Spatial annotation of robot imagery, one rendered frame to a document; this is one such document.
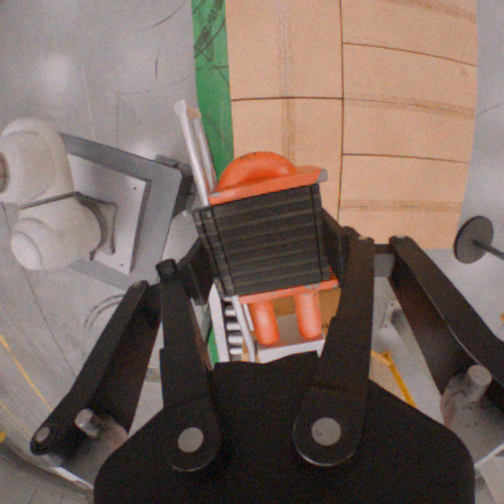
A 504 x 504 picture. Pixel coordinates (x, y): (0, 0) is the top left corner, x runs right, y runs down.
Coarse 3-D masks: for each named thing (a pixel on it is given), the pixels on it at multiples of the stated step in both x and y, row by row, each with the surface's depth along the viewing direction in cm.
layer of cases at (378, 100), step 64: (256, 0) 61; (320, 0) 60; (384, 0) 57; (448, 0) 54; (256, 64) 70; (320, 64) 69; (384, 64) 67; (448, 64) 64; (256, 128) 79; (320, 128) 78; (384, 128) 77; (448, 128) 74; (384, 192) 86; (448, 192) 85
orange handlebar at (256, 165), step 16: (240, 160) 15; (256, 160) 15; (272, 160) 15; (288, 160) 15; (224, 176) 15; (240, 176) 15; (256, 176) 15; (256, 304) 19; (272, 304) 20; (304, 304) 19; (256, 320) 20; (272, 320) 20; (304, 320) 20; (320, 320) 20; (256, 336) 21; (272, 336) 20; (304, 336) 20
